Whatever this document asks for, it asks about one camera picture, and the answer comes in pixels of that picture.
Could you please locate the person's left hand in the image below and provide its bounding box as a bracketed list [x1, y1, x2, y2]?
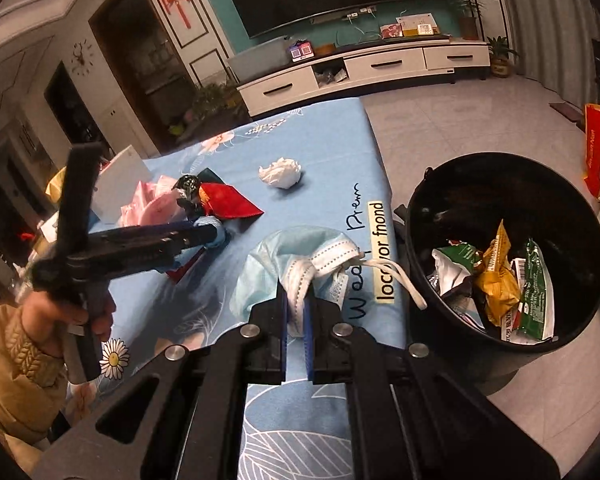
[20, 292, 116, 358]

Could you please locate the beige knitted sleeve forearm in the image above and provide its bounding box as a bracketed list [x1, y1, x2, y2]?
[0, 304, 68, 444]

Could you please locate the gold snack wrapper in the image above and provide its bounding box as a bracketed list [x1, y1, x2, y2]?
[476, 221, 518, 326]

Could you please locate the blue floral table cloth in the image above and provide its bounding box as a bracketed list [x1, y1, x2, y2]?
[65, 99, 391, 479]

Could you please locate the white storage box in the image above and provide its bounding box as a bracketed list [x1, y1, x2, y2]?
[91, 145, 152, 223]

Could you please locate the pink plastic bag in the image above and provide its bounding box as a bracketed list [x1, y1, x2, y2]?
[118, 176, 185, 228]

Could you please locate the red foil wrapper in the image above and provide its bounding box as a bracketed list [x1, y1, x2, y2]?
[199, 182, 263, 220]

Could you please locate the crumpled white tissue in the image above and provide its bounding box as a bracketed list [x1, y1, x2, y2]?
[258, 157, 302, 190]

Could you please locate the white tv cabinet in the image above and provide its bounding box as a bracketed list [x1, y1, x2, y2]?
[238, 38, 490, 117]

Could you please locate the red yellow shopping bag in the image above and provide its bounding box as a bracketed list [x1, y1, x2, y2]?
[584, 103, 600, 197]

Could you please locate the black trash bin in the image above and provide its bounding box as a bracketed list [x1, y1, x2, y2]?
[402, 152, 600, 356]

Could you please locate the grey curtain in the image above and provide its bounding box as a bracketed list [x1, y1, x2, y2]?
[505, 0, 600, 107]

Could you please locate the wall clock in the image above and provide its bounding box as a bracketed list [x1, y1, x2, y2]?
[71, 39, 94, 76]

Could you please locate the green snack wrapper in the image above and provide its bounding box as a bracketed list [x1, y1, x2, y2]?
[518, 238, 555, 341]

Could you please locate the grey storage bin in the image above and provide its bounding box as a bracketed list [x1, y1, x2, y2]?
[228, 36, 291, 84]

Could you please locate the potted plant by cabinet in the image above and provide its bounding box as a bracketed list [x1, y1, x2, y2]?
[446, 0, 480, 40]

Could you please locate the white blue carton box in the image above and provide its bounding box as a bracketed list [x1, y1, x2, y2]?
[501, 257, 526, 342]

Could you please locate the blue crumpled cloth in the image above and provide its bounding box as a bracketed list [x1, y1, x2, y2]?
[195, 216, 226, 249]

